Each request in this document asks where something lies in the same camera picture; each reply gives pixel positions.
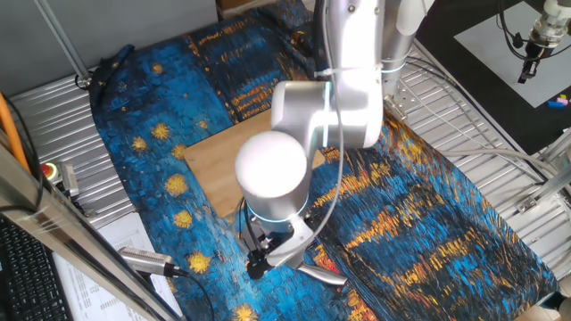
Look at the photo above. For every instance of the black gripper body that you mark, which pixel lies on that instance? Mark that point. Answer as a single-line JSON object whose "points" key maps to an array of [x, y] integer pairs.
{"points": [[267, 249]]}

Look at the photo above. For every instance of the steel cleaver knife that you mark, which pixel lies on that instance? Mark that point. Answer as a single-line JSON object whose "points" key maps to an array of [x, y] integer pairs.
{"points": [[325, 276]]}

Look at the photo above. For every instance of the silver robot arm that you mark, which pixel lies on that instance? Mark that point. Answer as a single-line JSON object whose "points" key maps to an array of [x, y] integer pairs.
{"points": [[312, 111]]}

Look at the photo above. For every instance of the bamboo cutting board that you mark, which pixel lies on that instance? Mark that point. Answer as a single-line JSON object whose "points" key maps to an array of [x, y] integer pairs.
{"points": [[209, 169]]}

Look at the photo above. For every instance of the starry night painting tablecloth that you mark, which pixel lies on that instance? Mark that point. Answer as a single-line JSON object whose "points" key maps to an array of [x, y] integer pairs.
{"points": [[401, 223]]}

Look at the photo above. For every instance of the printed paper sheet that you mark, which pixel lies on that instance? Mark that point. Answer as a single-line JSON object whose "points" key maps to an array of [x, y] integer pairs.
{"points": [[98, 298]]}

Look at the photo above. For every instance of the emergency stop button box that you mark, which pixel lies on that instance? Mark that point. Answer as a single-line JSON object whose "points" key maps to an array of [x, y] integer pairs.
{"points": [[60, 176]]}

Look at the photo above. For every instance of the black keyboard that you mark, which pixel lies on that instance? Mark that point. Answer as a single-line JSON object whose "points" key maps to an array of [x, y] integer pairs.
{"points": [[27, 276]]}

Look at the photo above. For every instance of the brown cardboard box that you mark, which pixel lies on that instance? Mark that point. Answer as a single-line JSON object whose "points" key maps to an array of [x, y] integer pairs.
{"points": [[236, 3]]}

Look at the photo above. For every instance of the grey metal rod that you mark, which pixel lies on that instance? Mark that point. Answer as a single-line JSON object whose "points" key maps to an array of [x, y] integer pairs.
{"points": [[62, 40]]}

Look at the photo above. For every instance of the grey baseplate mat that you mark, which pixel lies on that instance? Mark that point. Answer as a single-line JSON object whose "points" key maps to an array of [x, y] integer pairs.
{"points": [[486, 44]]}

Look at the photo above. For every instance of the blue toy block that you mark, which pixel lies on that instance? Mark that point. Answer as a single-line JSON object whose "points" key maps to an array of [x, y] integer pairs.
{"points": [[555, 104]]}

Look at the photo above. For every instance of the pink toy block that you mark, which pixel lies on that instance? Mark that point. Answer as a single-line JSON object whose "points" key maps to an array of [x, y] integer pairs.
{"points": [[564, 101]]}

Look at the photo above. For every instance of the background robot tool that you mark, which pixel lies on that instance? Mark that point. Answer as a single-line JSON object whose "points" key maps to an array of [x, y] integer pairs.
{"points": [[546, 31]]}

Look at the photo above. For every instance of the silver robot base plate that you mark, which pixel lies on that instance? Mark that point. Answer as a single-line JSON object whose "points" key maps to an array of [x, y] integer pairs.
{"points": [[403, 96]]}

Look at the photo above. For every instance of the shiny steel frame bar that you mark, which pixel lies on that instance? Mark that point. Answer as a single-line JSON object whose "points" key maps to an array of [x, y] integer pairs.
{"points": [[53, 218]]}

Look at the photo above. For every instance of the aluminium profile frame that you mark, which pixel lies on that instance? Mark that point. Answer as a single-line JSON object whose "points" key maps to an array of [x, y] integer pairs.
{"points": [[551, 187]]}

